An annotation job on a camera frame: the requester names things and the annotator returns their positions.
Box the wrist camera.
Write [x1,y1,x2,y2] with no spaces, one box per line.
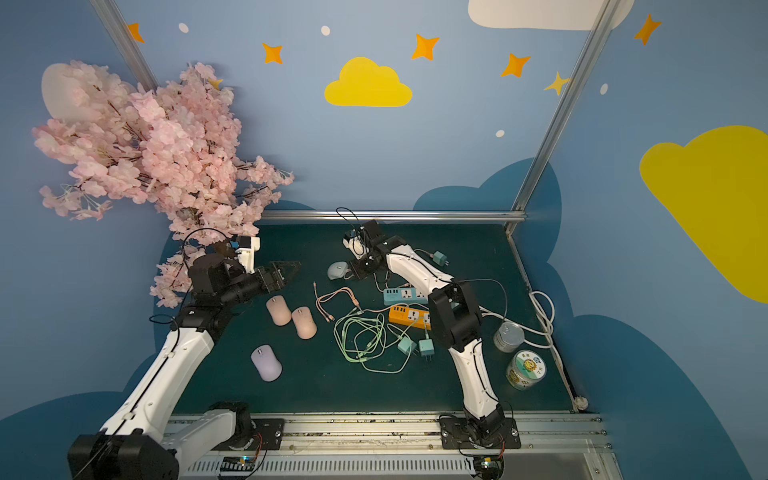
[235,236,261,274]
[343,230,368,259]

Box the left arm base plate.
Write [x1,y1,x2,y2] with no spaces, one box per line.
[213,418,285,451]

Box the teal power strip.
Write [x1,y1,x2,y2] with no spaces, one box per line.
[382,287,428,306]

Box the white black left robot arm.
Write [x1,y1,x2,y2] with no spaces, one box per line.
[67,253,300,479]

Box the pink charging cable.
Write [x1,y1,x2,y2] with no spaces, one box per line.
[311,281,364,324]

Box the aluminium frame rail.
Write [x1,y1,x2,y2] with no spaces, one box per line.
[262,210,526,224]

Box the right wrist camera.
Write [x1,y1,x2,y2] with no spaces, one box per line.
[343,230,368,259]

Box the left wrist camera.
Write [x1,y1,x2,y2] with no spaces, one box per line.
[235,236,261,274]

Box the green charging cable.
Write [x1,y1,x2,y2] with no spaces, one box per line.
[332,308,421,376]

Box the pale green wireless mouse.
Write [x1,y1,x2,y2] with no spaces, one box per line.
[327,261,353,281]

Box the orange power strip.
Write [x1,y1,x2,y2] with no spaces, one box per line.
[388,305,431,330]

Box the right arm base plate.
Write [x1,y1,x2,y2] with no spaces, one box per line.
[437,415,522,452]

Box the pink cherry blossom tree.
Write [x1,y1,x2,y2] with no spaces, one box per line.
[34,61,294,308]

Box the silver tin can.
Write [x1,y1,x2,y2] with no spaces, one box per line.
[493,321,525,353]

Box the teal charger with green cable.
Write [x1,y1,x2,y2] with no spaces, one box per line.
[397,336,417,357]

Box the lilac wireless mouse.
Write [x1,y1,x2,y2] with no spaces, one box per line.
[251,345,283,382]

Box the pink wireless mouse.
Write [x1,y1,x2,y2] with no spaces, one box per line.
[292,306,317,340]
[266,295,292,327]

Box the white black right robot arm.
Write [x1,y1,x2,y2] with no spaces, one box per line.
[343,220,506,443]

